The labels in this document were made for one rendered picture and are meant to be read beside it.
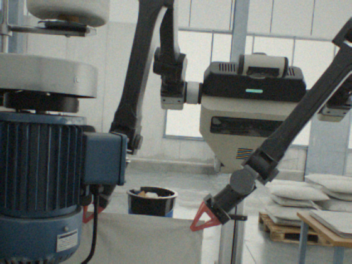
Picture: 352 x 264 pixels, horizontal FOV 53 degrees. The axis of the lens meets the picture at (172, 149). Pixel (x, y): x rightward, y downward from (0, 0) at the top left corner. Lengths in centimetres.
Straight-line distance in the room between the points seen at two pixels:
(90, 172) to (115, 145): 6
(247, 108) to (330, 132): 837
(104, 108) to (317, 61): 541
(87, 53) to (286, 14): 502
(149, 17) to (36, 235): 54
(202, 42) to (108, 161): 857
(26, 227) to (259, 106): 97
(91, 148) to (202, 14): 878
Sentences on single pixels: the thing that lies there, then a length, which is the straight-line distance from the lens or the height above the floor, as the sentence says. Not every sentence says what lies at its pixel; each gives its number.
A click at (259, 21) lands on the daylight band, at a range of 947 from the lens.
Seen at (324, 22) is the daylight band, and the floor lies 395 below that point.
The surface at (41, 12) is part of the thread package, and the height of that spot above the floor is 153.
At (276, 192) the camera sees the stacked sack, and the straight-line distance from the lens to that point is 431.
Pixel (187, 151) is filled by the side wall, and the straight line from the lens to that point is 897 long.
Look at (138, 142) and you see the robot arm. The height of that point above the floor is 127.
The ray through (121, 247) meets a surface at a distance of 99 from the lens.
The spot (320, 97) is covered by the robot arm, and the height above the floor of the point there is 141.
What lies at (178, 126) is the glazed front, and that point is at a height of 116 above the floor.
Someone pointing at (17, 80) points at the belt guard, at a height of 138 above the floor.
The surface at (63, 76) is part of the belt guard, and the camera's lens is 56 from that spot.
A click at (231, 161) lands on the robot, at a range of 147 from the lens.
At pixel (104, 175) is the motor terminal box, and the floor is 123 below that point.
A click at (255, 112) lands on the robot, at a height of 138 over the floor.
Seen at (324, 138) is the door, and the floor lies 112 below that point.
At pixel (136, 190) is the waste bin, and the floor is 62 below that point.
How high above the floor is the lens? 134
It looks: 5 degrees down
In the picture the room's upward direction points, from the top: 4 degrees clockwise
